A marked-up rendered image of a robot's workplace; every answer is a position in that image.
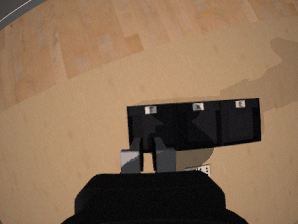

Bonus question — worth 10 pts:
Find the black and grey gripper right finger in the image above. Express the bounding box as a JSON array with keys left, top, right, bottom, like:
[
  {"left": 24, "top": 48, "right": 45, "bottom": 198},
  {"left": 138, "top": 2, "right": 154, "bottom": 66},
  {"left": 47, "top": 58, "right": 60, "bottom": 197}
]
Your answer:
[{"left": 152, "top": 137, "right": 176, "bottom": 173}]

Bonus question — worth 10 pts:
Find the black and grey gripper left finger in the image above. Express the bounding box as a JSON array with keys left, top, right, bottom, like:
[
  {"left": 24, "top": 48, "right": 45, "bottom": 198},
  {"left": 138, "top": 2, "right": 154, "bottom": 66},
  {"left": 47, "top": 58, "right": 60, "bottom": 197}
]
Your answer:
[{"left": 120, "top": 138, "right": 143, "bottom": 174}]

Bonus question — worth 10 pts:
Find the white domino tile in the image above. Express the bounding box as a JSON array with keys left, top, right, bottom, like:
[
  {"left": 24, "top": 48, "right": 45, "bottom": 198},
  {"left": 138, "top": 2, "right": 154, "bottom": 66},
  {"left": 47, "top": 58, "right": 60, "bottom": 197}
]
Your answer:
[{"left": 184, "top": 164, "right": 210, "bottom": 177}]

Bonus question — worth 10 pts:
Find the black rack of three bins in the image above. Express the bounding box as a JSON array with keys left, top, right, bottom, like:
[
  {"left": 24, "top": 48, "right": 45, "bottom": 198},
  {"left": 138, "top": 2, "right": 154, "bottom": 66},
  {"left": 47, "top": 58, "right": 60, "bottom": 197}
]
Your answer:
[{"left": 127, "top": 98, "right": 261, "bottom": 153}]

